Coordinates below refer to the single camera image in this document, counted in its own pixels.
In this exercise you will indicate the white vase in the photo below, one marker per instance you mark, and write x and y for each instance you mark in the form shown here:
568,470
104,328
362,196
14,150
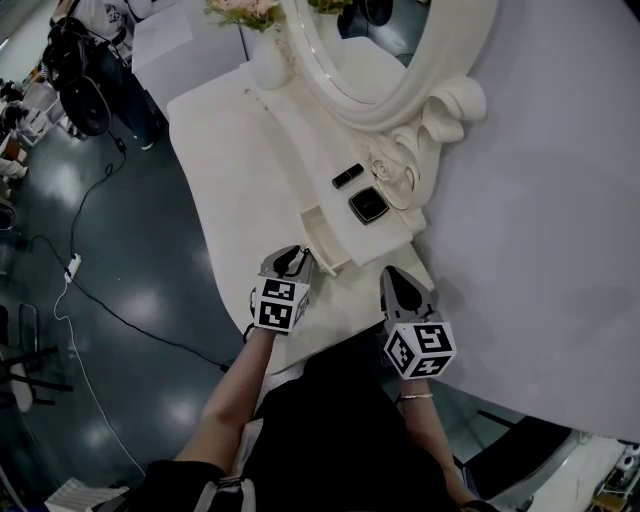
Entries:
270,65

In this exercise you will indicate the small white drawer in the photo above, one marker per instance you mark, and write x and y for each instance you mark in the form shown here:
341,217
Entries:
331,250

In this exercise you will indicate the black lipstick tube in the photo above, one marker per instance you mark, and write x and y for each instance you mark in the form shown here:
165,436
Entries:
347,175

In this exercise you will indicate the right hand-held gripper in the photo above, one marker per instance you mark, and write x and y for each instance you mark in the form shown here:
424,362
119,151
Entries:
420,350

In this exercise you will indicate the person's left forearm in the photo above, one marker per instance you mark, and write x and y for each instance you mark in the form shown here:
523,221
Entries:
235,395

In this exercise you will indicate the person's right forearm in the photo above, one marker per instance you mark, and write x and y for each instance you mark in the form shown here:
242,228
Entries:
425,435

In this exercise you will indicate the pink flower bouquet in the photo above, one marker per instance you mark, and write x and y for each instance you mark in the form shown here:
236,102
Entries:
250,12

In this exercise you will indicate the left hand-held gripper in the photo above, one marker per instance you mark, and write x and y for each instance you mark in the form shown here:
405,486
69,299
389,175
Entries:
277,305

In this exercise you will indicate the white cabinet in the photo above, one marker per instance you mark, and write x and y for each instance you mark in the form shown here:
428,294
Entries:
200,50

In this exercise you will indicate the white ribbed panel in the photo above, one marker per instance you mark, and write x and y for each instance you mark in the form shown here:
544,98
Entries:
82,495

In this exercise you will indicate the oval mirror with white frame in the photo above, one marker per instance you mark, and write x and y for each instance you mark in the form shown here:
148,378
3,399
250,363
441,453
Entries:
442,50

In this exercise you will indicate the black square compact case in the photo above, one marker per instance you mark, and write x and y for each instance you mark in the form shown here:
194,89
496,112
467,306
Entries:
369,206

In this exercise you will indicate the white power strip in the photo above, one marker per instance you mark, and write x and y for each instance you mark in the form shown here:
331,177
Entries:
73,266

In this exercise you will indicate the person's black clothing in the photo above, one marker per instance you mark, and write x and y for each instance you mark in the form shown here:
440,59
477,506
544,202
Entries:
330,440

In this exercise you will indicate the blue chair with black legs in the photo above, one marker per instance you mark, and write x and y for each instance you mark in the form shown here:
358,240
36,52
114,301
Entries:
525,450

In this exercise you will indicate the white ornate dressing table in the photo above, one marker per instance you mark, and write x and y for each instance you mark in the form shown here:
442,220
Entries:
240,175

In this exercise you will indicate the black backpack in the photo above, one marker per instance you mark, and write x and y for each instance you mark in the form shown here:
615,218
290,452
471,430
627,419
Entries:
70,55

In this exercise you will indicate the black metal stool frame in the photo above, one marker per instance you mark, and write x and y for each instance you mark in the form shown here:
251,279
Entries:
35,387

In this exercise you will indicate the black round-back chair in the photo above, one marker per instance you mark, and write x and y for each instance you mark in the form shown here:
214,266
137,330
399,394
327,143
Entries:
85,107

